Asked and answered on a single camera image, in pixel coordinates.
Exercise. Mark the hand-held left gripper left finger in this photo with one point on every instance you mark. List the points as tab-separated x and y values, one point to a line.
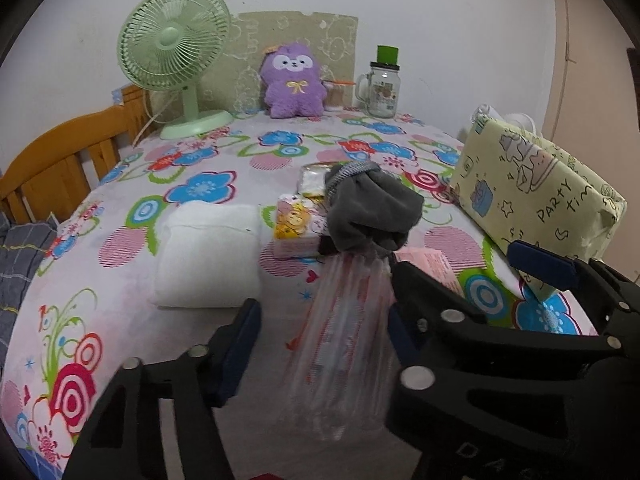
235	355

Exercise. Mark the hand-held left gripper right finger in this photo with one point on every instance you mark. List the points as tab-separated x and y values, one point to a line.
400	340

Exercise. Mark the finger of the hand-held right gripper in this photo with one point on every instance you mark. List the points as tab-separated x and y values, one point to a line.
540	262
440	300

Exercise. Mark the pink packet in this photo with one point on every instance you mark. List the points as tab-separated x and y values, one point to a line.
435	265

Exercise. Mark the clear striped plastic bag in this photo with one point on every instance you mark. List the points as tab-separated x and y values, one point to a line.
340	340

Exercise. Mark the yellow cartoon print box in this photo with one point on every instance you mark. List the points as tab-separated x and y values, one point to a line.
525	180

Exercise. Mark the white towel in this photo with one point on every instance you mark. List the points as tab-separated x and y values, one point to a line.
210	255

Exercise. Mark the grey cloth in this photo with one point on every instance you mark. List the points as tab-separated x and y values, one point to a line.
370	210

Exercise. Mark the yellow cartoon tissue pack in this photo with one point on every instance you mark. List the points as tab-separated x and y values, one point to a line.
295	225

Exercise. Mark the white packet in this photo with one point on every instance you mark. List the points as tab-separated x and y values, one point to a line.
312	180

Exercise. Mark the floral printed tablecloth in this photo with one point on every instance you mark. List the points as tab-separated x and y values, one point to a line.
125	310

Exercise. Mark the beige door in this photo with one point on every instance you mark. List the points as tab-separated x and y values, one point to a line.
600	85

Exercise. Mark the glass jar mug green lid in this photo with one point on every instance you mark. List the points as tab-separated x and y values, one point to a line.
382	92

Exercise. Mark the clear cup orange straw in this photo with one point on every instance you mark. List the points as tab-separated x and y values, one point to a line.
336	95

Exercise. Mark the grey plaid pillow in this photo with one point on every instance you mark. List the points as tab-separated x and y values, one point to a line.
20	260

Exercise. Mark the purple plush toy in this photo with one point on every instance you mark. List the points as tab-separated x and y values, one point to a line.
292	85

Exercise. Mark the wooden bed headboard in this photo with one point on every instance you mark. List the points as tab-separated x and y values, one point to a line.
60	155

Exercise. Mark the beige printed cardboard sheet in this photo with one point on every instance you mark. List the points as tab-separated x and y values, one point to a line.
320	35

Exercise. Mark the green desk fan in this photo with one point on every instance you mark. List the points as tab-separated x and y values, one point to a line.
170	40

